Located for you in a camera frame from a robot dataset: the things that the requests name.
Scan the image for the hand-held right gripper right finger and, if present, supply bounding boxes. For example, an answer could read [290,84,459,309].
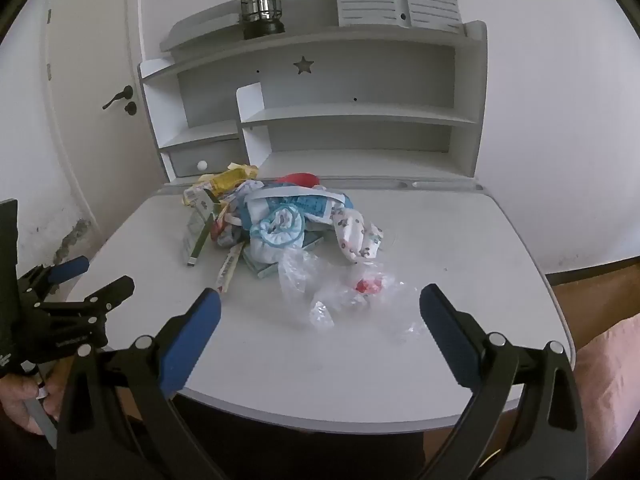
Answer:
[419,283,588,480]

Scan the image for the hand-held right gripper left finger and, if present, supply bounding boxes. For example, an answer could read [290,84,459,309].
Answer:
[55,287,226,480]

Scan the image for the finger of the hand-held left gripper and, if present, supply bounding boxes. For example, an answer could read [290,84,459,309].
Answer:
[18,256,91,306]
[36,276,136,321]

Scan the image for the white blue diaper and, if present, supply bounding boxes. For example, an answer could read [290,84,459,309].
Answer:
[248,208,306,266]

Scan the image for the clear plastic bag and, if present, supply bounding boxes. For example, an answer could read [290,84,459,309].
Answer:
[277,250,431,343]

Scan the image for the person's left hand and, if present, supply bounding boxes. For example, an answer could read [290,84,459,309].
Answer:
[0,362,63,436]

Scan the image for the long thin paper wrapper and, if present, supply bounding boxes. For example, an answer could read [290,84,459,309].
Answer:
[216,244,247,293]

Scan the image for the clear box with green edge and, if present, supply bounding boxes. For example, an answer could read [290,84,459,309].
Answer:
[185,187,223,267]

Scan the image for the white car-print diaper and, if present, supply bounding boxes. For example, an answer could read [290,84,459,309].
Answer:
[332,207,385,266]

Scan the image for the flat green box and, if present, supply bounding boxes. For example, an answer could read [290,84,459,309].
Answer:
[242,232,327,279]

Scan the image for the yellow wrapper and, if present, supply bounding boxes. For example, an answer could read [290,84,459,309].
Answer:
[200,162,258,196]

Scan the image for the blue white printed packet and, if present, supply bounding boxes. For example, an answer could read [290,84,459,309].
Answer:
[242,185,356,226]

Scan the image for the bed with pink cover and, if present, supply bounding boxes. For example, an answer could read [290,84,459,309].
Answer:
[575,312,640,480]

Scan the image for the grey drawer with white knob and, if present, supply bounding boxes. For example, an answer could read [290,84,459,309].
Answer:
[169,140,247,179]

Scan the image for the red round item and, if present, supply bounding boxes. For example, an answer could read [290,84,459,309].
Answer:
[274,172,321,191]

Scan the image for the white door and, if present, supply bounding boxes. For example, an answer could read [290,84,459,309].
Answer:
[42,0,167,261]

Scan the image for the white desk shelf unit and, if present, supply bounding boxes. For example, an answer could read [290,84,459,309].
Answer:
[137,0,488,193]

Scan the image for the black camping lantern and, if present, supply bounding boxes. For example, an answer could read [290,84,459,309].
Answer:
[233,0,287,40]

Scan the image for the open white book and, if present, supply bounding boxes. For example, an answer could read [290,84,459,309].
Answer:
[332,0,465,36]

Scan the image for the black door handle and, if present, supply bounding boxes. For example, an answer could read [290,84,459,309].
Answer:
[102,86,138,116]

